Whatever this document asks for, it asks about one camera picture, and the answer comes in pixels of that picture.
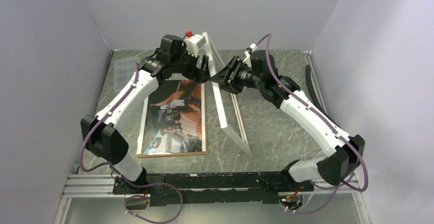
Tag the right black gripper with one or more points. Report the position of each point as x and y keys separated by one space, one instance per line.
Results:
x=223 y=77

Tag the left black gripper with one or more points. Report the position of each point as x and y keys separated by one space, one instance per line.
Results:
x=196 y=72

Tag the white wooden picture frame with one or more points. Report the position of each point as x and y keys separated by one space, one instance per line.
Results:
x=214 y=61

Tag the glossy photo print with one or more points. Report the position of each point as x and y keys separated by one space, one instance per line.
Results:
x=176 y=117

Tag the brown backing board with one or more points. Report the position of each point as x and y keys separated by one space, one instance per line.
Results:
x=173 y=154

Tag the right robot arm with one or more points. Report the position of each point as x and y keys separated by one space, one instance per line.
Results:
x=342 y=152

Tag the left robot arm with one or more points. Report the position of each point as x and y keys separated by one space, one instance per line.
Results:
x=103 y=143

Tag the clear plastic compartment box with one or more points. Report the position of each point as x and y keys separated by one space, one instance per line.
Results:
x=124 y=70

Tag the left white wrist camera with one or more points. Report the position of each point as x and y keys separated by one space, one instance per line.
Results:
x=193 y=43

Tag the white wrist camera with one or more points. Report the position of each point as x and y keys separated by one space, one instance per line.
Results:
x=193 y=43
x=248 y=54

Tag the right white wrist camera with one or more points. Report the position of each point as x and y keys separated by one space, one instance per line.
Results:
x=248 y=54

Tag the aluminium extrusion rail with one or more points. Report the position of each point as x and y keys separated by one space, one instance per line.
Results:
x=88 y=198

